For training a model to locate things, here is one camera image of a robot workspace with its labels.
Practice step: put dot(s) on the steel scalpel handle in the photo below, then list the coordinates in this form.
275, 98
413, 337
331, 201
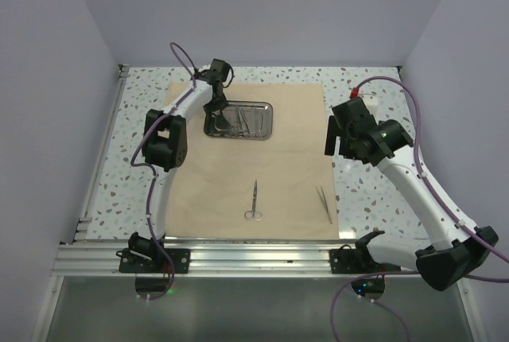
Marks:
322, 197

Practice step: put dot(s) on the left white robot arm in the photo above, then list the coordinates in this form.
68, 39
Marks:
163, 150

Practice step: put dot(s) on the steel instrument tray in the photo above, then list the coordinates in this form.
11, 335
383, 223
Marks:
259, 116

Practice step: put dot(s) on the steel pointed tweezers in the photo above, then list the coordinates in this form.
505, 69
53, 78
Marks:
217, 120

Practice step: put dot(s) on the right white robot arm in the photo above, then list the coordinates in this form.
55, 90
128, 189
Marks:
457, 245

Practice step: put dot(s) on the steel ring-handled scissors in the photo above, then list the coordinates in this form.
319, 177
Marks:
253, 214

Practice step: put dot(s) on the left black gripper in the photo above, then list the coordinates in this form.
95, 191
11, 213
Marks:
221, 103

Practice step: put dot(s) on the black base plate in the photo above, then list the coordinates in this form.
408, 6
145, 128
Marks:
143, 256
357, 259

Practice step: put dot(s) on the steel ring-handled forceps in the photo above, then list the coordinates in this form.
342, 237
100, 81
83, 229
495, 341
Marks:
238, 122

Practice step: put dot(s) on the aluminium mounting rail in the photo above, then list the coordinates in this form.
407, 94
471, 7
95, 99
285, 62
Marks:
208, 258

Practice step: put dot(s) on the beige cloth wrap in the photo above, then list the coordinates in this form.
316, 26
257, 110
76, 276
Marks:
280, 188

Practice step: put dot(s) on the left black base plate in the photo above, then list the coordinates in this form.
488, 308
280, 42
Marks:
143, 256

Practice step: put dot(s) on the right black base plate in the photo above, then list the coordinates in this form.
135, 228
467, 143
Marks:
357, 259

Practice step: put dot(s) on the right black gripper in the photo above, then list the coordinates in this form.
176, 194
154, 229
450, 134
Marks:
334, 131

